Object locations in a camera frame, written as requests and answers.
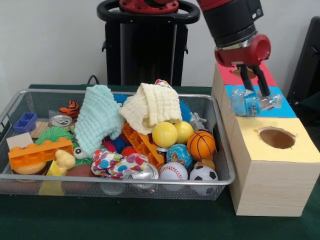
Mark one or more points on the wooden box with three holes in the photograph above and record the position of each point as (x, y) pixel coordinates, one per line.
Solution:
(265, 185)

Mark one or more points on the green spiky toy with eyes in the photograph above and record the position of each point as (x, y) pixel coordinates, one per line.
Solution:
(52, 134)

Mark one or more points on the cream waffle cloth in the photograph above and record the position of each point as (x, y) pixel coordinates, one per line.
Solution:
(155, 105)

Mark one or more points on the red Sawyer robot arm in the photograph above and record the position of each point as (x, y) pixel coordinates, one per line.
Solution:
(230, 20)

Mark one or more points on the black chair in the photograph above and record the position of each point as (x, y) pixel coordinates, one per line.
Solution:
(307, 65)

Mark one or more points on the clear plastic packet blue label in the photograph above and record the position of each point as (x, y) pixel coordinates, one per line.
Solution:
(245, 104)

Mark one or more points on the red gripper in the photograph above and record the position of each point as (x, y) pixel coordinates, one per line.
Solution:
(243, 51)

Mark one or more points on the shallow clear mesh bin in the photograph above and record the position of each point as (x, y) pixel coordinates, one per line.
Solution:
(30, 186)

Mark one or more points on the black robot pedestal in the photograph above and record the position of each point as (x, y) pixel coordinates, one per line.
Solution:
(145, 55)

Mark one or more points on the small soccer ball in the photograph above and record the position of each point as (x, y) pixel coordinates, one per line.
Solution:
(203, 174)

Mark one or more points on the dark green table cloth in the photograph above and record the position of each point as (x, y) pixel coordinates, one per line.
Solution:
(125, 220)

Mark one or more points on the small baseball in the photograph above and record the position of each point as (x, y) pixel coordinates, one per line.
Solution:
(173, 171)

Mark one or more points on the orange toy brick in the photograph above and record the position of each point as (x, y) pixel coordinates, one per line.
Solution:
(40, 154)

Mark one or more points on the large yellow ball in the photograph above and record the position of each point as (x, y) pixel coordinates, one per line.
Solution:
(164, 134)

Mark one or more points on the globe print ball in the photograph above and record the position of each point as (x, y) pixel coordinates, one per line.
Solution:
(179, 155)

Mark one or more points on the mint green cloth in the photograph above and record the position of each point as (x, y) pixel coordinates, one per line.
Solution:
(97, 120)

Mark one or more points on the small orange basketball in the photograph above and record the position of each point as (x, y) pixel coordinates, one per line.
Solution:
(201, 145)

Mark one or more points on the small yellow ball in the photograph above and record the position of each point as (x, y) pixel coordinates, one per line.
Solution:
(185, 131)

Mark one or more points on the colourful patterned cloth pouch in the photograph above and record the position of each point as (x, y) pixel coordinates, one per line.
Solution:
(117, 164)

